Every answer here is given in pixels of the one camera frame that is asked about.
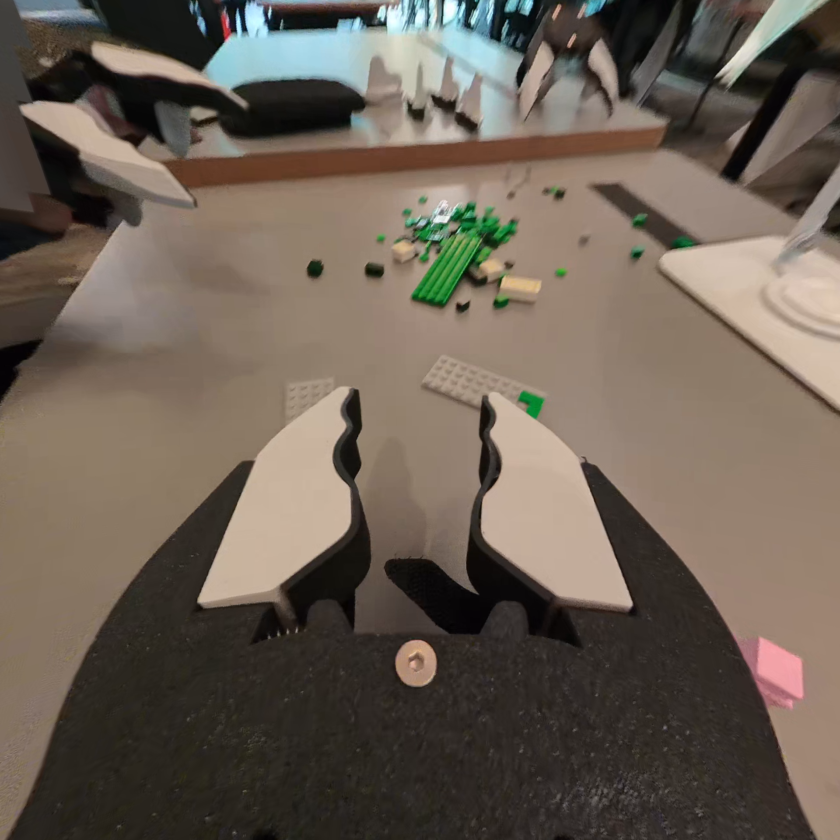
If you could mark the wood-edged table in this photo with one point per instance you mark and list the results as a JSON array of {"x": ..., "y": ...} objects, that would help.
[{"x": 407, "y": 138}]

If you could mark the long white brick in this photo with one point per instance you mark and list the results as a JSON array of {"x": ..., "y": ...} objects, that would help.
[{"x": 520, "y": 289}]

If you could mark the grey plate with green bricks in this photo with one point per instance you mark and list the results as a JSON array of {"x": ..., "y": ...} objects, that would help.
[{"x": 466, "y": 380}]

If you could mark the idle black gripper device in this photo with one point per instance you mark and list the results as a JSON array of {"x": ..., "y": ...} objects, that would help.
[{"x": 564, "y": 46}]

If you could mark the black pouch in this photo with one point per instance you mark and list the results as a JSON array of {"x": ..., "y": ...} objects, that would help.
[{"x": 295, "y": 105}]

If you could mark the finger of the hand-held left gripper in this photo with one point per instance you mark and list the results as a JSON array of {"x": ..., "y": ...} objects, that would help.
[
  {"x": 98, "y": 148},
  {"x": 151, "y": 65}
]

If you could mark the long green studded plate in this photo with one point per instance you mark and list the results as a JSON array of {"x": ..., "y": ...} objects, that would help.
[{"x": 449, "y": 269}]

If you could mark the grey desk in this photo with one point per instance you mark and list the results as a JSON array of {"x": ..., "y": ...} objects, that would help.
[{"x": 164, "y": 328}]

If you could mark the white book stand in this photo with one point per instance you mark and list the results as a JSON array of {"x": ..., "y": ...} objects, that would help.
[{"x": 722, "y": 289}]

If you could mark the black tape strip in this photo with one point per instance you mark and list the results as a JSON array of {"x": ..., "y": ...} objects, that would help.
[{"x": 630, "y": 207}]

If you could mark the plain grey studded plate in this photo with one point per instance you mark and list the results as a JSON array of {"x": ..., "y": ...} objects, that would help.
[{"x": 305, "y": 397}]

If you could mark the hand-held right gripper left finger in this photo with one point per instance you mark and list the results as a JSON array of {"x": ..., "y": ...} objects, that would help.
[{"x": 289, "y": 512}]

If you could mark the pile of mixed bricks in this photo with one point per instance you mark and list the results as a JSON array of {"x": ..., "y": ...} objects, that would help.
[{"x": 485, "y": 223}]

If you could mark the pink block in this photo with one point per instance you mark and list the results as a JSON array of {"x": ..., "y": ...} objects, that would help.
[{"x": 778, "y": 673}]

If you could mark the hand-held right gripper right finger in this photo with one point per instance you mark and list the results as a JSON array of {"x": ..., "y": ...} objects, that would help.
[{"x": 551, "y": 525}]

